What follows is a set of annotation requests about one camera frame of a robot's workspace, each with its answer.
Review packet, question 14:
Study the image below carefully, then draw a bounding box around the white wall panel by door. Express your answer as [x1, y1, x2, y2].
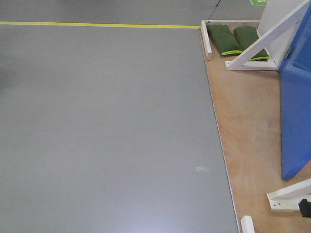
[258, 0, 310, 68]

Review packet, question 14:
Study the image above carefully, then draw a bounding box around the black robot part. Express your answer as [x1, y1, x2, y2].
[298, 199, 311, 218]

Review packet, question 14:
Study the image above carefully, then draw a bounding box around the white diagonal wooden brace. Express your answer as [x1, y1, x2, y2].
[225, 0, 311, 71]

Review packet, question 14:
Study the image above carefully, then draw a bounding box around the green sandbag by door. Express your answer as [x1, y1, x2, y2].
[207, 24, 244, 56]
[234, 26, 270, 61]

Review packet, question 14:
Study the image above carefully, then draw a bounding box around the white wooden foot bracket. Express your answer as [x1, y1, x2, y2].
[267, 179, 311, 212]

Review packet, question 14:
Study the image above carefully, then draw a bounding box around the right green sandbag by door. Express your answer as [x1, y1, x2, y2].
[234, 26, 270, 61]

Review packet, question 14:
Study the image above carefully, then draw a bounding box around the near plywood base platform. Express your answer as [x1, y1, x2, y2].
[203, 40, 311, 233]

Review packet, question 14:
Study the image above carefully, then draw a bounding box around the left green sandbag by door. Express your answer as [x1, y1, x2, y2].
[207, 24, 244, 56]

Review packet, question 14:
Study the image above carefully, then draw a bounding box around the blue door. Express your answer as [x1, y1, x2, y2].
[279, 10, 311, 180]

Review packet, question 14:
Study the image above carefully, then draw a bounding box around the white short wooden rail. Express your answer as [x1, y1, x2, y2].
[200, 20, 212, 61]

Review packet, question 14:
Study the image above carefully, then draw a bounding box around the black guy cable by door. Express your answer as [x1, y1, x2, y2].
[209, 0, 222, 23]

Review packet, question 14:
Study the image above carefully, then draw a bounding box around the white wooden rail near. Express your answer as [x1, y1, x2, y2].
[241, 216, 255, 233]

